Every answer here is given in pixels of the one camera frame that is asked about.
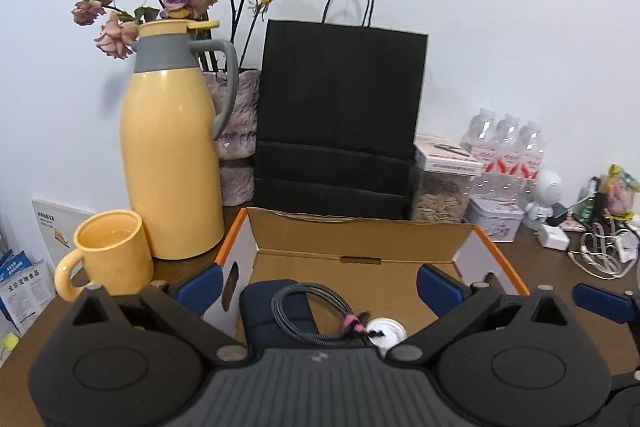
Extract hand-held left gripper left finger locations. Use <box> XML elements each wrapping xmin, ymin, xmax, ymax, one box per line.
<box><xmin>70</xmin><ymin>266</ymin><xmax>251</xmax><ymax>365</ymax></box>

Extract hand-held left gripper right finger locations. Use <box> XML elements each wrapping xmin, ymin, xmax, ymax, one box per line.
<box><xmin>391</xmin><ymin>264</ymin><xmax>573</xmax><ymax>366</ymax></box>

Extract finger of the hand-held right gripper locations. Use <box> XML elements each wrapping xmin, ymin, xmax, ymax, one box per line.
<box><xmin>572</xmin><ymin>283</ymin><xmax>640</xmax><ymax>325</ymax></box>

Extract navy zip case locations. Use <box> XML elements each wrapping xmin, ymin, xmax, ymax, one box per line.
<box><xmin>239</xmin><ymin>279</ymin><xmax>321</xmax><ymax>350</ymax></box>

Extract large white jar lid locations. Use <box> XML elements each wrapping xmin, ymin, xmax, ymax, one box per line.
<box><xmin>367</xmin><ymin>317</ymin><xmax>406</xmax><ymax>354</ymax></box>

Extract black cable bundle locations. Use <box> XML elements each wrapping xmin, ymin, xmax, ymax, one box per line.
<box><xmin>271</xmin><ymin>283</ymin><xmax>383</xmax><ymax>348</ymax></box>

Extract red cardboard box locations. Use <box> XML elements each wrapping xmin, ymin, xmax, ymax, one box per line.
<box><xmin>202</xmin><ymin>207</ymin><xmax>531</xmax><ymax>350</ymax></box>

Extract white charger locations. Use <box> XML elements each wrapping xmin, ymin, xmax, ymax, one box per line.
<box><xmin>537</xmin><ymin>224</ymin><xmax>571</xmax><ymax>252</ymax></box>

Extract decorated tin box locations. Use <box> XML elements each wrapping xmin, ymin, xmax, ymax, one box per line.
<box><xmin>465</xmin><ymin>197</ymin><xmax>526</xmax><ymax>243</ymax></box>

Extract yellow mug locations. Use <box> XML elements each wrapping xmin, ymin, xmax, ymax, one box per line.
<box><xmin>54</xmin><ymin>208</ymin><xmax>155</xmax><ymax>303</ymax></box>

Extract clear seed container white lid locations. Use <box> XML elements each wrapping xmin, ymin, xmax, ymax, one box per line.
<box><xmin>411</xmin><ymin>134</ymin><xmax>483</xmax><ymax>224</ymax></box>

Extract small green bottle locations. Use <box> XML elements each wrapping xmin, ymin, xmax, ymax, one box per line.
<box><xmin>582</xmin><ymin>179</ymin><xmax>601</xmax><ymax>223</ymax></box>

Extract yellow and pink snack bag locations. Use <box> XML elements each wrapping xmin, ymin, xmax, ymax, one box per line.
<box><xmin>602</xmin><ymin>164</ymin><xmax>640</xmax><ymax>222</ymax></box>

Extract shrink-wrapped water bottle pack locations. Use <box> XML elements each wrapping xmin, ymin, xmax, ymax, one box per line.
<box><xmin>472</xmin><ymin>159</ymin><xmax>541</xmax><ymax>208</ymax></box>

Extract white robot toy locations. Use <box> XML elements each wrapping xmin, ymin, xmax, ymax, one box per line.
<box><xmin>522</xmin><ymin>169</ymin><xmax>563</xmax><ymax>228</ymax></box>

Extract yellow thermos jug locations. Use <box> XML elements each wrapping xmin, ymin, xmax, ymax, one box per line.
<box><xmin>119</xmin><ymin>19</ymin><xmax>238</xmax><ymax>260</ymax></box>

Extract white board with print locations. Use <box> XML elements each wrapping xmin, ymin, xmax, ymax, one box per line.
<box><xmin>31</xmin><ymin>194</ymin><xmax>96</xmax><ymax>263</ymax></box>

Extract pink textured vase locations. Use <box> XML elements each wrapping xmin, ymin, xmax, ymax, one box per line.
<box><xmin>202</xmin><ymin>68</ymin><xmax>262</xmax><ymax>208</ymax></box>

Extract water bottle red label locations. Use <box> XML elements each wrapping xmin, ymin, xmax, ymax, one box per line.
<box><xmin>492</xmin><ymin>113</ymin><xmax>521</xmax><ymax>172</ymax></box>
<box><xmin>517</xmin><ymin>120</ymin><xmax>546</xmax><ymax>178</ymax></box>
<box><xmin>461</xmin><ymin>108</ymin><xmax>497</xmax><ymax>162</ymax></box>

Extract blue and white packets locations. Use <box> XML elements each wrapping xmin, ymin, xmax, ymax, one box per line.
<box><xmin>0</xmin><ymin>247</ymin><xmax>56</xmax><ymax>333</ymax></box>

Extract black paper bag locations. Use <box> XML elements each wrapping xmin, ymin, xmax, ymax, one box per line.
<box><xmin>254</xmin><ymin>0</ymin><xmax>430</xmax><ymax>222</ymax></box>

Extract tangle of white cables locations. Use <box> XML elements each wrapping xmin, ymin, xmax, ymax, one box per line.
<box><xmin>567</xmin><ymin>222</ymin><xmax>640</xmax><ymax>280</ymax></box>

